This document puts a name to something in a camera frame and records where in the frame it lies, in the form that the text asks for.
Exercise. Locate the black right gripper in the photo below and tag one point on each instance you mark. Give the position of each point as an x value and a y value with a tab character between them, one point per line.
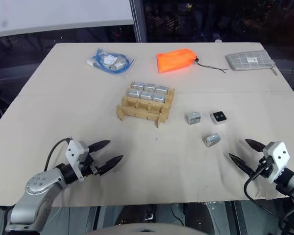
265	167

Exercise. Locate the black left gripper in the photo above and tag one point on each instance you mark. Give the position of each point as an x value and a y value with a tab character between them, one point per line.
88	165

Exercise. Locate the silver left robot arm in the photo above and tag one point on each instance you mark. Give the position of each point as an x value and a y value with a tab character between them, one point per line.
36	184

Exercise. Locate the cardboard divider tray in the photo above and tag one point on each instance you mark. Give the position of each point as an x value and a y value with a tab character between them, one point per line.
139	110

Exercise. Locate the white plug block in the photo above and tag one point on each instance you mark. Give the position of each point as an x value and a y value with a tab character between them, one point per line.
116	65

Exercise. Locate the white adapter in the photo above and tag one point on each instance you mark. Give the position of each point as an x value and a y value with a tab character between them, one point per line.
91	62

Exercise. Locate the grey checked zip pouch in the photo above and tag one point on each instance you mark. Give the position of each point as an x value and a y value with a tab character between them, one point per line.
247	60

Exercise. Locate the small white round object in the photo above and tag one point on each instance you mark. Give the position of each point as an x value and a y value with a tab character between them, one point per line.
218	40

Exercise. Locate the white board panel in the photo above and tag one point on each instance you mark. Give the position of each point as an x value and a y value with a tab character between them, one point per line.
58	14

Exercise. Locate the black-faced small cube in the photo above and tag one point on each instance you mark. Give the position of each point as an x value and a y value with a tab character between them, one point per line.
217	117

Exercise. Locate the grey window post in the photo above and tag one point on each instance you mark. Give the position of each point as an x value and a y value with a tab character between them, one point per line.
139	22

